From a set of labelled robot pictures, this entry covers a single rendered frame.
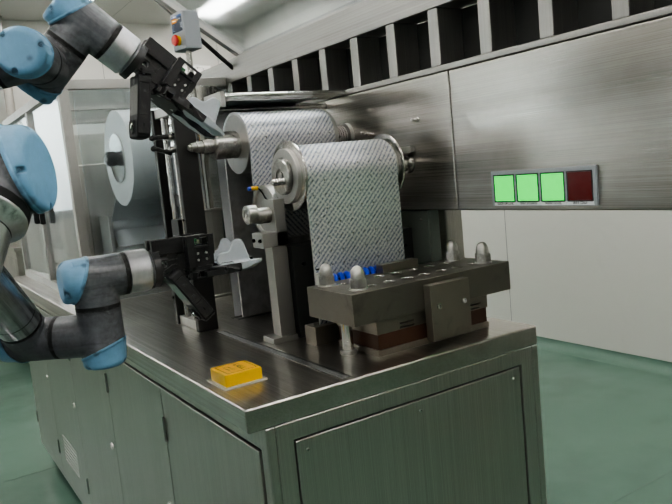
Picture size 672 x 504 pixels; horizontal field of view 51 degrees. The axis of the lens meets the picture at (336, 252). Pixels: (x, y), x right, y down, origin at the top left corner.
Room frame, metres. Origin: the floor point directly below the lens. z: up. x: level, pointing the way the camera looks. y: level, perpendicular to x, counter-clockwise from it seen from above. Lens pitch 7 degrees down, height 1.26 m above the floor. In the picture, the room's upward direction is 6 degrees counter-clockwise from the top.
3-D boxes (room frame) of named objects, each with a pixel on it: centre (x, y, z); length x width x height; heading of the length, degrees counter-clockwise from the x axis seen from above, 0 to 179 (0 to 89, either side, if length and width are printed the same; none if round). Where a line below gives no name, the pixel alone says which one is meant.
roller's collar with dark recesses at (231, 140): (1.67, 0.24, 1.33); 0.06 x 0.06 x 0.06; 32
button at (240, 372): (1.21, 0.20, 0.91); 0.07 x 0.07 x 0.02; 32
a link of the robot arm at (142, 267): (1.24, 0.35, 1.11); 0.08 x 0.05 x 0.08; 32
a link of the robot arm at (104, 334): (1.19, 0.44, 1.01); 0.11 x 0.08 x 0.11; 85
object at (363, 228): (1.49, -0.05, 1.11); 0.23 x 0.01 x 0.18; 122
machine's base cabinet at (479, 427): (2.30, 0.54, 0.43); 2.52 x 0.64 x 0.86; 32
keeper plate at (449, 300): (1.34, -0.21, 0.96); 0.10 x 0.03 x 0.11; 122
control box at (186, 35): (1.95, 0.35, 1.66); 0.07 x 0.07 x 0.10; 40
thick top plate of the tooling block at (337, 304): (1.41, -0.15, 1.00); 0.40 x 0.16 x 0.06; 122
